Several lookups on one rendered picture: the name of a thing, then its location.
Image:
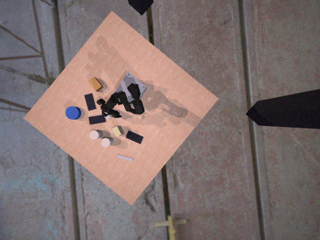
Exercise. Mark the tan rectangular block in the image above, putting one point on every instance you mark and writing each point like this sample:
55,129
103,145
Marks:
96,85

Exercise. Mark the glass coffee press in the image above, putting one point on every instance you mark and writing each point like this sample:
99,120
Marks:
110,116

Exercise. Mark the blue cylinder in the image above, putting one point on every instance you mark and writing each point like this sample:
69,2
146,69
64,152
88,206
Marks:
73,113

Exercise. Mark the beige rectangular block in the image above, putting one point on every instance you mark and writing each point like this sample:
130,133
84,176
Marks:
118,131

